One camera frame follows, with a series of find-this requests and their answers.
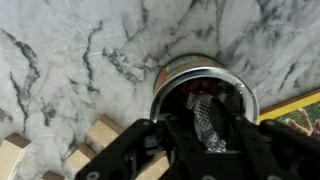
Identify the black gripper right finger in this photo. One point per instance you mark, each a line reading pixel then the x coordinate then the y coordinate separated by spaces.
pixel 266 150

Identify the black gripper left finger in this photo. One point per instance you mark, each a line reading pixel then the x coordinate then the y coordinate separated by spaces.
pixel 133 150

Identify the yellow dog picture book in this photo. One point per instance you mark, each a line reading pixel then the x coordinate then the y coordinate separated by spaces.
pixel 300 110

